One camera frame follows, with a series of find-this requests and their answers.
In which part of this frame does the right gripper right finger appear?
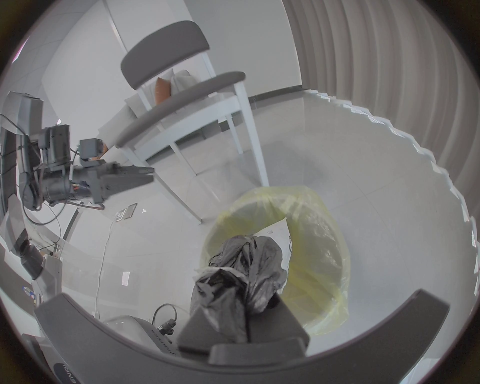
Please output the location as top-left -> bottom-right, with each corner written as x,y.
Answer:
247,292 -> 311,348

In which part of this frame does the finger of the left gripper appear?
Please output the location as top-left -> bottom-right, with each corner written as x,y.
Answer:
114,166 -> 155,177
107,173 -> 155,198

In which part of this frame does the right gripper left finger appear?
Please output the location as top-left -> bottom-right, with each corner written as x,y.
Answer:
176,309 -> 236,356

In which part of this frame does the black plastic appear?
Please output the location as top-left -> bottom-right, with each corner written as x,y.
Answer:
189,234 -> 291,344

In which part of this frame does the yellow plastic bag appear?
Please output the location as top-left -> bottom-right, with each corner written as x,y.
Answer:
199,185 -> 352,337

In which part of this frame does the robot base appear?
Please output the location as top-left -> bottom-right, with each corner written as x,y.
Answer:
0,225 -> 181,384

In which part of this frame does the white trash bin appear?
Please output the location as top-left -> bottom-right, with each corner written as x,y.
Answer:
208,202 -> 349,332

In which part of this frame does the orange cushion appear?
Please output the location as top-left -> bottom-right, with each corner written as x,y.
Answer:
155,77 -> 172,105
88,143 -> 110,162

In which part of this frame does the pale grey sofa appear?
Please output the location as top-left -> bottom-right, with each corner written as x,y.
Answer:
98,69 -> 211,160

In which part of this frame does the pale grey pillow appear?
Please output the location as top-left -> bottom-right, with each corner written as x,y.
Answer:
170,69 -> 199,95

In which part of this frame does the grey white-legged chair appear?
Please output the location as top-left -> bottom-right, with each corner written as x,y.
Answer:
114,20 -> 270,226

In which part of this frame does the pale grey curtain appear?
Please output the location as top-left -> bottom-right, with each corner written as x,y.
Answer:
281,0 -> 480,301

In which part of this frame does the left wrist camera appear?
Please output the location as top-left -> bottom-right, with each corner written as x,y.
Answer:
79,138 -> 104,161

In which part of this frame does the black cable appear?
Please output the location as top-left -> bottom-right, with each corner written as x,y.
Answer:
151,303 -> 178,335

